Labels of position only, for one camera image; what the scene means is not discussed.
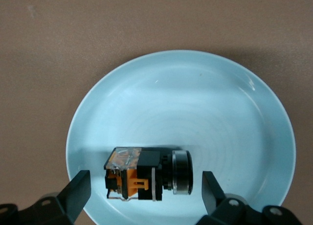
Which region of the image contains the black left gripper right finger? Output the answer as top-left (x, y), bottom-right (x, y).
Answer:
top-left (197, 170), bottom-right (300, 225)

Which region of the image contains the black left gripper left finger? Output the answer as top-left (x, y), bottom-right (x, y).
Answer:
top-left (0, 170), bottom-right (92, 225)

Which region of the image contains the orange black push-button switch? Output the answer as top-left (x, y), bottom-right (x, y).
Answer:
top-left (103, 146), bottom-right (194, 203)

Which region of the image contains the light blue round plate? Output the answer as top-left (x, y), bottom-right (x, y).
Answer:
top-left (66, 49), bottom-right (296, 225)

